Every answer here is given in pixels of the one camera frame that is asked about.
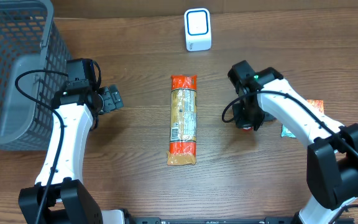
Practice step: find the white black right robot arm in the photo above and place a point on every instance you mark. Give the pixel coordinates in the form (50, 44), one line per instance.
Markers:
(332, 148)

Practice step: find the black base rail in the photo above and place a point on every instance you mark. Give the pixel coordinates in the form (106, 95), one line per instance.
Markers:
(266, 220)

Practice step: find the small orange snack box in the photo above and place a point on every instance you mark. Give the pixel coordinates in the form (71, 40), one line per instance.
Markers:
(318, 104)

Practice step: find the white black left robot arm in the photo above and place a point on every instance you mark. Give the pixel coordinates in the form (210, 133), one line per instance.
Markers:
(59, 195)

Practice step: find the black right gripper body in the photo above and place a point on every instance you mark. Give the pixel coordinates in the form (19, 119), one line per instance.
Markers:
(247, 116)

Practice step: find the teal snack packet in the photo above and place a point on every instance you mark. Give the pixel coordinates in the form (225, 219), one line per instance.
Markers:
(287, 133)

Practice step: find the grey plastic mesh basket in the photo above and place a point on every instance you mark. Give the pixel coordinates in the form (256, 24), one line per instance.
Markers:
(33, 56)

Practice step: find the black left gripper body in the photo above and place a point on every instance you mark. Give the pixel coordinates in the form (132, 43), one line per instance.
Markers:
(112, 98)

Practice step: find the white barcode scanner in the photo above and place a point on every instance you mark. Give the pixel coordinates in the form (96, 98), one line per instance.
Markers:
(197, 24)

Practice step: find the long orange cracker pack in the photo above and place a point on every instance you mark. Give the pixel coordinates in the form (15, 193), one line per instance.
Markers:
(183, 121)

